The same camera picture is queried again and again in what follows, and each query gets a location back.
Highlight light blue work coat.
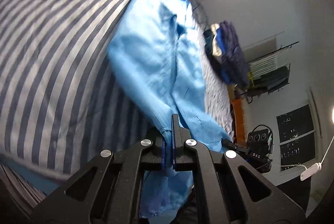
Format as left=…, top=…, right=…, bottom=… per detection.
left=108, top=0, right=228, bottom=218

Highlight black clothes rack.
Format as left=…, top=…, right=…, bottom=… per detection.
left=242, top=41, right=299, bottom=104

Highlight dark hanging clothes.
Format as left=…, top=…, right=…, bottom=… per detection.
left=247, top=66, right=290, bottom=96

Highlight dark night window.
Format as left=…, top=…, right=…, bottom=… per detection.
left=276, top=104, right=316, bottom=171

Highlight yellow black box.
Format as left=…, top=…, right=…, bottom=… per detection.
left=247, top=72, right=255, bottom=87

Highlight striped hanging towel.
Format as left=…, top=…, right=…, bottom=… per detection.
left=249, top=54, right=277, bottom=79

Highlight blue folded garment under stack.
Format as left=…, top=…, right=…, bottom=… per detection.
left=215, top=27, right=232, bottom=85

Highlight dark navy folded jacket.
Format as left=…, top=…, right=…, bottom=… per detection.
left=203, top=20, right=250, bottom=90

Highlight striped blue white bed sheet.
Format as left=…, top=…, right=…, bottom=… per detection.
left=0, top=0, right=236, bottom=214

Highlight white charger with cable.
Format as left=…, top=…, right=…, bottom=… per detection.
left=280, top=138, right=333, bottom=181

